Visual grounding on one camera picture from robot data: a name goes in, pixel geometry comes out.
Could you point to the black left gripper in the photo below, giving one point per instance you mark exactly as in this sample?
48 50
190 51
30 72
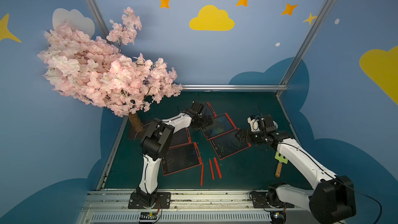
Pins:
203 120

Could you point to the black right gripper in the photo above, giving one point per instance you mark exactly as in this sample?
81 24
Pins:
249 135

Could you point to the red tablet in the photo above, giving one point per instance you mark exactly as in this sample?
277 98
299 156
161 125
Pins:
222 124
181 158
180 138
208 110
229 144

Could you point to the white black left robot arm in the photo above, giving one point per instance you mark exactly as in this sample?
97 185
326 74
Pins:
156 142

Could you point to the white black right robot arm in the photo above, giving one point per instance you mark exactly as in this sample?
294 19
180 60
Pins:
331 198

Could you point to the red stylus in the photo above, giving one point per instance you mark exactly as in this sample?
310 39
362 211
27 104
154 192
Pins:
211 169
217 167
202 175

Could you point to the red stylus leftmost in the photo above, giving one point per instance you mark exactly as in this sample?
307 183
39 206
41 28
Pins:
202 175

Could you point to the small circuit board right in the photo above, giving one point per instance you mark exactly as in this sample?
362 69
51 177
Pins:
277 218

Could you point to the small circuit board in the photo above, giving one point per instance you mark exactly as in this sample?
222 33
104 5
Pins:
147 217
277 218

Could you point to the small circuit board left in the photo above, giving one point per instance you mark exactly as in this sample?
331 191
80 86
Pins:
147 217

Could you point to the pink cherry blossom tree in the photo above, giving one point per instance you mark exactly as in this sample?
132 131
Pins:
96 72

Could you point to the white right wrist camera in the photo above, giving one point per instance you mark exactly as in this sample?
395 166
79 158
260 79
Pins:
254 123

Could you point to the green rake wooden handle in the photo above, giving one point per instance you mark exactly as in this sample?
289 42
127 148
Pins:
281 161

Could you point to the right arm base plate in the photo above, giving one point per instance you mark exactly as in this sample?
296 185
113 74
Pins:
261 199

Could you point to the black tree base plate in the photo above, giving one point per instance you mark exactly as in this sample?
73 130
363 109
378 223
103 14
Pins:
134 134

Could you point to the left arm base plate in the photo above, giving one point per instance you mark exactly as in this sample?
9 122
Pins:
163 200

